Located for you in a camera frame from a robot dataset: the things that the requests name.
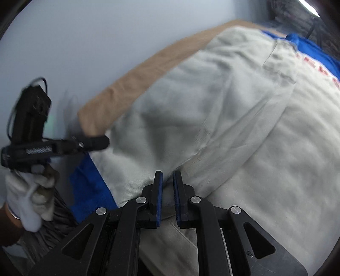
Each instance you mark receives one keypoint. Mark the dark patterned quilt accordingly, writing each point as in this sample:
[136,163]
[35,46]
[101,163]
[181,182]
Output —
[292,18]

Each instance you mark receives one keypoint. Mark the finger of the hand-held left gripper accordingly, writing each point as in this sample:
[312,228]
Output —
[94,143]

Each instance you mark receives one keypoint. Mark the grey striped cloth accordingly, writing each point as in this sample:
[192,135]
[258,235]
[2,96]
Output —
[53,228]

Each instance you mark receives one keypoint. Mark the tan blanket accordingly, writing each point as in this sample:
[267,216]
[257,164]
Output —
[148,71]

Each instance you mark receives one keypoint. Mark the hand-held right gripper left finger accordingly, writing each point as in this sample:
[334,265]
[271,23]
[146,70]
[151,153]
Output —
[158,197]

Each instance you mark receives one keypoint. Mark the person's left hand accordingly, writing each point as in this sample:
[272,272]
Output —
[26,196]

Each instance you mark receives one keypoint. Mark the grey and blue work jacket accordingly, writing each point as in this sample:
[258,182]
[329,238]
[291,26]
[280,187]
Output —
[212,119]

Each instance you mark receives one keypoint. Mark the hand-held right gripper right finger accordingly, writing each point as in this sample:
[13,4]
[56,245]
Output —
[177,199]

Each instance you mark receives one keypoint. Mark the person's left forearm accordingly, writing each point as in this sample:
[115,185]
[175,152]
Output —
[8,228]

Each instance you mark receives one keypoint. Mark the black light stand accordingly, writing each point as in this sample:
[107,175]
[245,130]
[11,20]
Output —
[310,28]

